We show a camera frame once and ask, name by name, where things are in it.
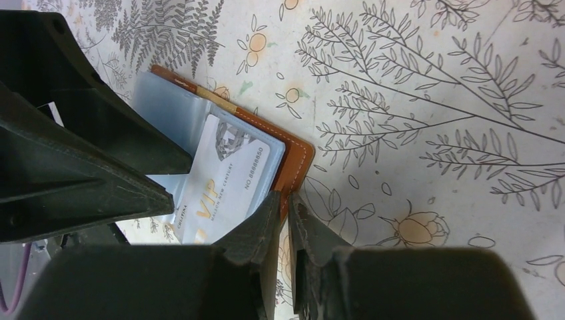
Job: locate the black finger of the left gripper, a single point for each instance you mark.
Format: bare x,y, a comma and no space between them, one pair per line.
54,182
42,62

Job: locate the brown leather card holder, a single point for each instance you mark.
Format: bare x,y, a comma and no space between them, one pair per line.
177,107

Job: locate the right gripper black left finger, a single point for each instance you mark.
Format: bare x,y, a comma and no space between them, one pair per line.
233,278

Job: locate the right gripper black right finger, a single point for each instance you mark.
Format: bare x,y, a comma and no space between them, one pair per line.
331,279

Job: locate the silver VIP card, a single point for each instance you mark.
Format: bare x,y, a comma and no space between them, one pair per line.
228,165

